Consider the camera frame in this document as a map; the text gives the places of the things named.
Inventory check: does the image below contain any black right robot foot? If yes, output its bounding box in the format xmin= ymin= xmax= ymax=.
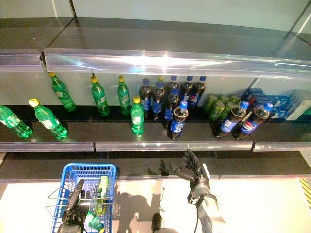
xmin=151 ymin=213 xmax=163 ymax=232

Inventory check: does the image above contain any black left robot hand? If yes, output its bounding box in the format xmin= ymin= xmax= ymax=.
xmin=60 ymin=179 xmax=90 ymax=228

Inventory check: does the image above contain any pale blue drink carton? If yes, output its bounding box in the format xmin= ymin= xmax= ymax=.
xmin=284 ymin=89 xmax=311 ymax=121

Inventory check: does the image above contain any yellow black hazard tape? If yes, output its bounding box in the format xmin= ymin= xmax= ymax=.
xmin=299 ymin=178 xmax=311 ymax=210

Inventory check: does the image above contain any blue plastic shopping basket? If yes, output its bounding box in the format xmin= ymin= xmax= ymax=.
xmin=45 ymin=163 xmax=117 ymax=233

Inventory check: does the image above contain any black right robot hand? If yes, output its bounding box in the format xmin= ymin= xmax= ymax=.
xmin=169 ymin=148 xmax=211 ymax=195

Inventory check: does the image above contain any clear plastic price rail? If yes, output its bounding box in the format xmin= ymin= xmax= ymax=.
xmin=43 ymin=47 xmax=311 ymax=82
xmin=94 ymin=140 xmax=255 ymax=153
xmin=252 ymin=142 xmax=311 ymax=153
xmin=0 ymin=142 xmax=96 ymax=153
xmin=0 ymin=49 xmax=45 ymax=73

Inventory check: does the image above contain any blue cola can carton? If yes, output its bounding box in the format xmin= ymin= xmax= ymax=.
xmin=242 ymin=88 xmax=292 ymax=119

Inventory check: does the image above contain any green soda bottle lying flat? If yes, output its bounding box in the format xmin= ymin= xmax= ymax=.
xmin=97 ymin=175 xmax=109 ymax=216
xmin=84 ymin=210 xmax=105 ymax=231

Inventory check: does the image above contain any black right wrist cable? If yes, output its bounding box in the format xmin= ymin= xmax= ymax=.
xmin=193 ymin=206 xmax=202 ymax=233

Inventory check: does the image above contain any dark cola bottle blue label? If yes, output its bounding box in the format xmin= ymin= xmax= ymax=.
xmin=139 ymin=78 xmax=153 ymax=117
xmin=166 ymin=75 xmax=181 ymax=94
xmin=162 ymin=89 xmax=181 ymax=127
xmin=168 ymin=101 xmax=190 ymax=141
xmin=152 ymin=82 xmax=166 ymax=121
xmin=189 ymin=75 xmax=207 ymax=109
xmin=231 ymin=102 xmax=276 ymax=141
xmin=181 ymin=75 xmax=195 ymax=105
xmin=214 ymin=100 xmax=250 ymax=139

